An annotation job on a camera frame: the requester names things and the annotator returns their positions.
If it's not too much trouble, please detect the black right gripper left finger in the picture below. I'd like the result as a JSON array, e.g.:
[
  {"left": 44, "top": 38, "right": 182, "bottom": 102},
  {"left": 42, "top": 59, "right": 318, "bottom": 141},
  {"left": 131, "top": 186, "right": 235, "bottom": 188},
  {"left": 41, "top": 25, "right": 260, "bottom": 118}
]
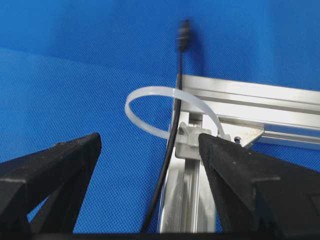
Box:
[{"left": 0, "top": 132, "right": 102, "bottom": 240}]

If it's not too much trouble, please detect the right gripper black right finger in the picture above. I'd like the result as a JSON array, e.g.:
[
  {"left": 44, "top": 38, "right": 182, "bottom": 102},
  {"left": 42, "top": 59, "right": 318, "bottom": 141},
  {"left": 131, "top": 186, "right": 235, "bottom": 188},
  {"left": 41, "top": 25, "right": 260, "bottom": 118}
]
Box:
[{"left": 198, "top": 134, "right": 320, "bottom": 240}]

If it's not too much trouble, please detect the black wire with plug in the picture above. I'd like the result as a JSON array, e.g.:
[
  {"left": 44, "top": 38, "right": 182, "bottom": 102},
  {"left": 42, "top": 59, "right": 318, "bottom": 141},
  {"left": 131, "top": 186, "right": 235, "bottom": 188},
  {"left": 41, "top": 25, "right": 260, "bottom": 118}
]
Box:
[{"left": 141, "top": 19, "right": 192, "bottom": 235}]

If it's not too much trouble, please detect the white zip tie loop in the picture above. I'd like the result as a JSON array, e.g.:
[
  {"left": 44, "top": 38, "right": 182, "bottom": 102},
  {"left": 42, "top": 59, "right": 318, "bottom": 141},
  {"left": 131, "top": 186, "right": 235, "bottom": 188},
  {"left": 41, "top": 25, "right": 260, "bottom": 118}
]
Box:
[{"left": 124, "top": 85, "right": 226, "bottom": 141}]

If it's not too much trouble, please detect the aluminium extrusion frame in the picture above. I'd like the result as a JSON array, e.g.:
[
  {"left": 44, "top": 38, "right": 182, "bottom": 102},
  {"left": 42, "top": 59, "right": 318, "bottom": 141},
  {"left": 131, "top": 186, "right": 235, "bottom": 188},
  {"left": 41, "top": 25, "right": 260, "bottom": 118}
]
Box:
[{"left": 158, "top": 75, "right": 320, "bottom": 240}]

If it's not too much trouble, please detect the white zip tie mount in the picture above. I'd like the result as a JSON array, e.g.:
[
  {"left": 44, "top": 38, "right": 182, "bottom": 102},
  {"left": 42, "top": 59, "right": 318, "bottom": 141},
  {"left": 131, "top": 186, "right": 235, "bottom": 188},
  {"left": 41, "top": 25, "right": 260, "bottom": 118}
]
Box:
[{"left": 174, "top": 122, "right": 230, "bottom": 161}]

